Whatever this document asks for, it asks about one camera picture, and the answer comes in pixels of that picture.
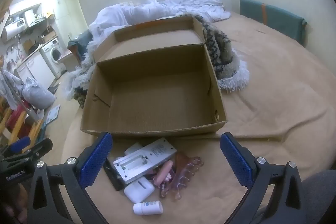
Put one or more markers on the white duvet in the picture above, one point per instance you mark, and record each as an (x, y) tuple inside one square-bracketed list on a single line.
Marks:
[(131, 14)]

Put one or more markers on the black flashlight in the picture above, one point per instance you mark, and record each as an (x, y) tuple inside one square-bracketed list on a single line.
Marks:
[(113, 176)]

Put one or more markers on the beige side table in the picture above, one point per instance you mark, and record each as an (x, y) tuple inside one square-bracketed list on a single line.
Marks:
[(68, 60)]

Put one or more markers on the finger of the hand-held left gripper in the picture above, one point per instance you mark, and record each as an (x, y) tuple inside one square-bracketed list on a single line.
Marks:
[(39, 148), (19, 144)]

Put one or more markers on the shaggy patterned blanket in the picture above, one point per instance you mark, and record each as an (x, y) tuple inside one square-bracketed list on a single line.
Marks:
[(223, 50)]

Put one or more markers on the yellow wooden rack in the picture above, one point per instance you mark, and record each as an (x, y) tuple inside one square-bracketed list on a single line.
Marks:
[(34, 129)]

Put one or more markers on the white plastic bottle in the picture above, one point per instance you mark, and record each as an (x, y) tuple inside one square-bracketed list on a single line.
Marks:
[(139, 188)]

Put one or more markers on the white washing machine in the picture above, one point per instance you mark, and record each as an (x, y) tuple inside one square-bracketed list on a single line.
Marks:
[(53, 54)]

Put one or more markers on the white water heater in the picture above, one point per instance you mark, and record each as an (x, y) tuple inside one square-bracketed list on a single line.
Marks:
[(13, 28)]

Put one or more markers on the small white bottle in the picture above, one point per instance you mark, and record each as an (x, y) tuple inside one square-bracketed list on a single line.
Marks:
[(147, 207)]

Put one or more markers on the white hanging cloth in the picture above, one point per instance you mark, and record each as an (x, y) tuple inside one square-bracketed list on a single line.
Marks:
[(8, 82)]

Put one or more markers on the cardboard box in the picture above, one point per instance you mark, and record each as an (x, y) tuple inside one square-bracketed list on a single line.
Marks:
[(157, 98)]

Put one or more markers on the white cabinet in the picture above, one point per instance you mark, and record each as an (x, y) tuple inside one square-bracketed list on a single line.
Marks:
[(36, 66)]

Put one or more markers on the grey stuffed bag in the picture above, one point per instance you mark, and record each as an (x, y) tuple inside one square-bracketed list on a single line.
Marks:
[(36, 95)]

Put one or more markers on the red container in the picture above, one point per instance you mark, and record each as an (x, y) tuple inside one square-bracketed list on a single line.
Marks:
[(15, 116)]

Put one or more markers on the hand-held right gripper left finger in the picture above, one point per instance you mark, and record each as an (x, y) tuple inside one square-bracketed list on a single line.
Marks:
[(94, 158)]

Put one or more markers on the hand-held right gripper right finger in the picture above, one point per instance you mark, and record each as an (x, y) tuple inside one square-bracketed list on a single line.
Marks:
[(237, 161)]

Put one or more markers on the white remote control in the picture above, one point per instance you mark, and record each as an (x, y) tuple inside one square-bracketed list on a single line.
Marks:
[(152, 153)]

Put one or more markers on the bathroom scale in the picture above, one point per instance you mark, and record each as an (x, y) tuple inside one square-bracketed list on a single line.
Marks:
[(52, 113)]

